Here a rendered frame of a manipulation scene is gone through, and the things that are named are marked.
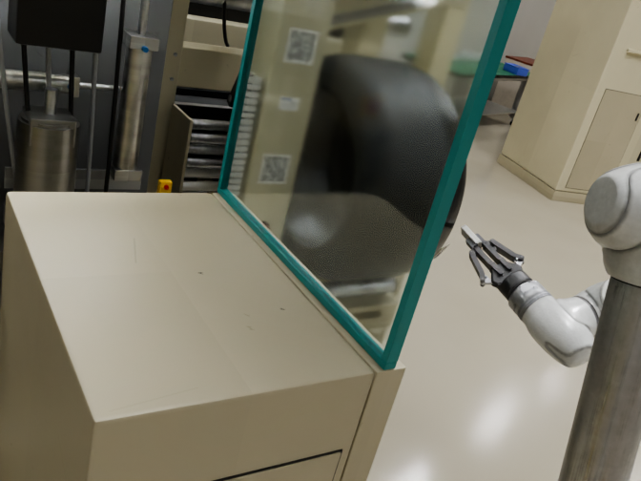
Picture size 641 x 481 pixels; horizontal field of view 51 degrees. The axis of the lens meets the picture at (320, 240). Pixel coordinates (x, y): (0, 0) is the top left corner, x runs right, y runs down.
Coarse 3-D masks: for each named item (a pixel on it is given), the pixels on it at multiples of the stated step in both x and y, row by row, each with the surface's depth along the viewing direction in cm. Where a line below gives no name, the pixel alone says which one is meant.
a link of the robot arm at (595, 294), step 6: (600, 282) 154; (606, 282) 152; (588, 288) 155; (594, 288) 153; (600, 288) 152; (606, 288) 151; (582, 294) 155; (588, 294) 154; (594, 294) 152; (600, 294) 151; (588, 300) 152; (594, 300) 152; (600, 300) 151; (594, 306) 151; (600, 306) 151; (600, 312) 151; (594, 336) 153
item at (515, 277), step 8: (512, 264) 163; (496, 272) 163; (504, 272) 163; (512, 272) 162; (520, 272) 159; (496, 280) 162; (504, 280) 159; (512, 280) 158; (520, 280) 157; (528, 280) 158; (504, 288) 159; (512, 288) 157; (504, 296) 161
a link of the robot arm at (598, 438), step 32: (608, 192) 96; (640, 192) 92; (608, 224) 95; (640, 224) 92; (608, 256) 100; (640, 256) 95; (608, 288) 102; (640, 288) 97; (608, 320) 101; (640, 320) 98; (608, 352) 101; (640, 352) 99; (608, 384) 101; (640, 384) 100; (576, 416) 106; (608, 416) 101; (640, 416) 101; (576, 448) 105; (608, 448) 102; (576, 480) 105; (608, 480) 103
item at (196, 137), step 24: (192, 120) 187; (216, 120) 194; (168, 144) 201; (192, 144) 193; (216, 144) 210; (168, 168) 202; (192, 168) 197; (216, 168) 202; (192, 192) 200; (216, 192) 205
